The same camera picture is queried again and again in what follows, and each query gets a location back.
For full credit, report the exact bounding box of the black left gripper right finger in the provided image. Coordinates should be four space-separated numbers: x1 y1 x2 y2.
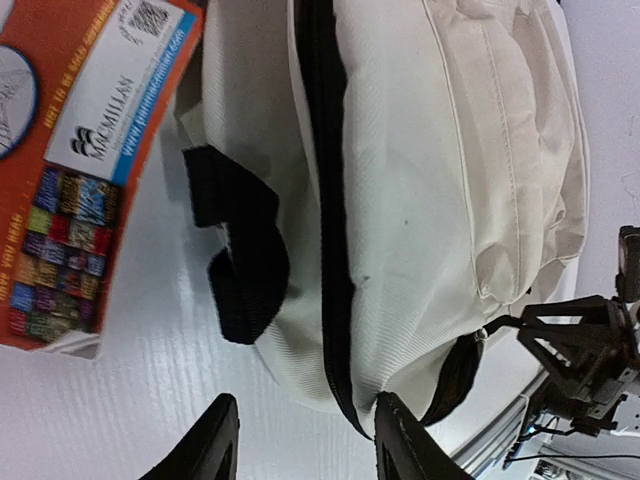
375 392 473 480

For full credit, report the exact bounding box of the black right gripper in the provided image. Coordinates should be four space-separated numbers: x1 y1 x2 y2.
517 225 639 435

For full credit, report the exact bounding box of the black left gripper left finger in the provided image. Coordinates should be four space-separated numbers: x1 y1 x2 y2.
140 393 240 480

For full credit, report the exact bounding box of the beige canvas student bag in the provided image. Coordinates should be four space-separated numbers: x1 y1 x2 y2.
182 1 589 437

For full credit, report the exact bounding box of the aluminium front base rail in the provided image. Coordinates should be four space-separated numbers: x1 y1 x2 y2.
450 372 547 478

